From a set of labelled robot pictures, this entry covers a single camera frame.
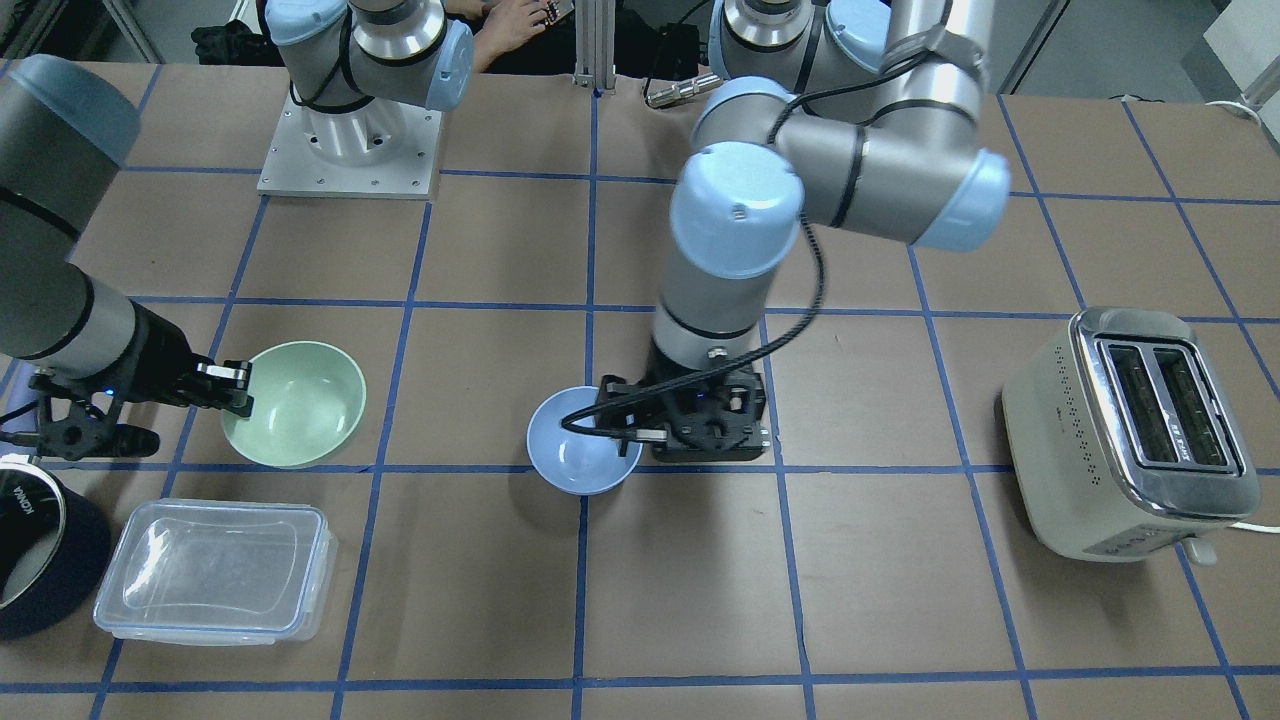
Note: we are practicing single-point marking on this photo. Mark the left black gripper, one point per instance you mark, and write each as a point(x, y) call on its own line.
point(612, 392)

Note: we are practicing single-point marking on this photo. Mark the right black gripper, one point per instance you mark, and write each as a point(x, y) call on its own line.
point(158, 362)

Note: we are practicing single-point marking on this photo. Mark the blue bowl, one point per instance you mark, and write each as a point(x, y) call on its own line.
point(574, 462)

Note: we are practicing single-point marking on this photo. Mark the green bowl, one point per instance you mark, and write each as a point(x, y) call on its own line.
point(309, 399)

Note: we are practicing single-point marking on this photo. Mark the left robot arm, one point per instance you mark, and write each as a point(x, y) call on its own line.
point(854, 115)

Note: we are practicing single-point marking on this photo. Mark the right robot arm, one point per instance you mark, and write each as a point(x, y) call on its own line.
point(66, 133)

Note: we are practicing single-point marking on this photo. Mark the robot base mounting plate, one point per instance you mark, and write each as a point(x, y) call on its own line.
point(387, 150)

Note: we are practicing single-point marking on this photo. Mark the person's hand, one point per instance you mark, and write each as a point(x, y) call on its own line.
point(515, 38)

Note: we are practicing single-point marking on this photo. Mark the dark blue saucepan with lid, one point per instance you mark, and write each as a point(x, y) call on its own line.
point(55, 545)

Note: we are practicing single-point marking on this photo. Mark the clear plastic food container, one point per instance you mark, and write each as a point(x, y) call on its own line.
point(218, 573)

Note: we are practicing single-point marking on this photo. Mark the cream two-slot toaster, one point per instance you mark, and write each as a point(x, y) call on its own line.
point(1123, 441)

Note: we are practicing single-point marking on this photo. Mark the metal cable connector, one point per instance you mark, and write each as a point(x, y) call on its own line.
point(682, 91)

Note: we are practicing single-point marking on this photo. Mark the aluminium frame post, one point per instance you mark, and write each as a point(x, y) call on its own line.
point(595, 22)

